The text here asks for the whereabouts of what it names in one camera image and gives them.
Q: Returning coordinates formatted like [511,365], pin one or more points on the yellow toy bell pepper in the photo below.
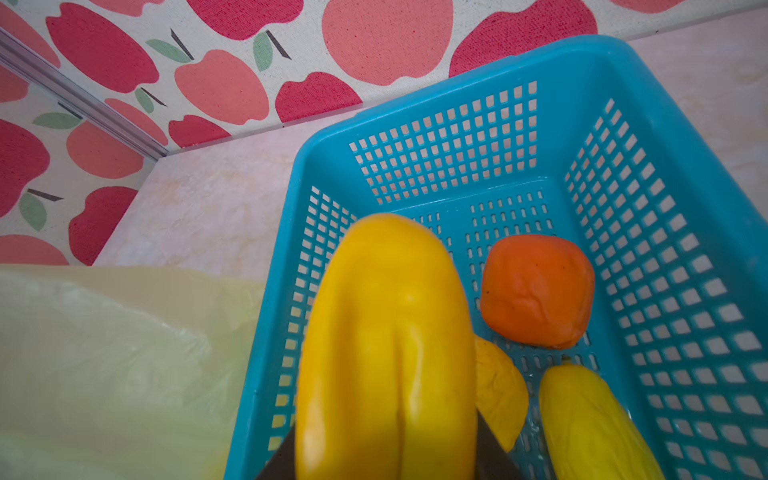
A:
[501,393]

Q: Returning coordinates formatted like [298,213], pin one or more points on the teal plastic mesh basket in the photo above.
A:
[578,140]

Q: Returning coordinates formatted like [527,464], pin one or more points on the red-orange toy persimmon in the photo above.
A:
[538,290]

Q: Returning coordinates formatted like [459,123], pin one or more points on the aluminium left rear corner post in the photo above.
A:
[33,68]

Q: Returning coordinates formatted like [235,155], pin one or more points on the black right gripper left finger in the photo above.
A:
[281,466]

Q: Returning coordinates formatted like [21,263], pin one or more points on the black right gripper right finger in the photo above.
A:
[492,462]

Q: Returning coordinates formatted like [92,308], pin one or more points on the yellow translucent plastic bag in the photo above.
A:
[121,372]

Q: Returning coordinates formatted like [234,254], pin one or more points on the yellow toy lemon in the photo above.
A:
[588,434]

